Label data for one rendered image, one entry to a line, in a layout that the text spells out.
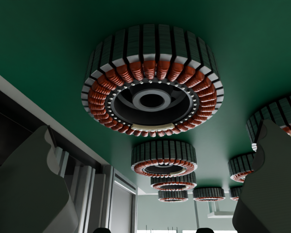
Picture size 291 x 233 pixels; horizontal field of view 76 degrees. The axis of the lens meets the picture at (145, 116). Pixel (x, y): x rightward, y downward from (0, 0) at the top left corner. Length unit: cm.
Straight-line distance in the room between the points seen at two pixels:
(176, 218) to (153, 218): 71
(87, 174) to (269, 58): 32
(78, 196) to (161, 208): 625
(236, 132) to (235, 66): 14
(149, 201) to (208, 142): 637
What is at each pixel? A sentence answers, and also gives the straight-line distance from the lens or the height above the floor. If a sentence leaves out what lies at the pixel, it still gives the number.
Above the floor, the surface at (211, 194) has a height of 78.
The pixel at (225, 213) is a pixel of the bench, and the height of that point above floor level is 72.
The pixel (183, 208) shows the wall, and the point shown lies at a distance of 655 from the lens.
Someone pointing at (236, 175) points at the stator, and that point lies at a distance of 41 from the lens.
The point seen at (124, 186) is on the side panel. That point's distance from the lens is 54.
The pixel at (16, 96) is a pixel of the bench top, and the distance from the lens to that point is 24.
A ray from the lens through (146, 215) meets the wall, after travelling 665.
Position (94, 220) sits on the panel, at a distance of 43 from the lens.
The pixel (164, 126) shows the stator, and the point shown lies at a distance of 18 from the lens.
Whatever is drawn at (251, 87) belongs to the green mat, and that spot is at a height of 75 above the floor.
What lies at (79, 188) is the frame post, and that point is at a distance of 38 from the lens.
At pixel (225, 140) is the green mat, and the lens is 33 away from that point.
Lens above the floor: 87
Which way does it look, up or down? 30 degrees down
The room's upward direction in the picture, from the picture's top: 180 degrees counter-clockwise
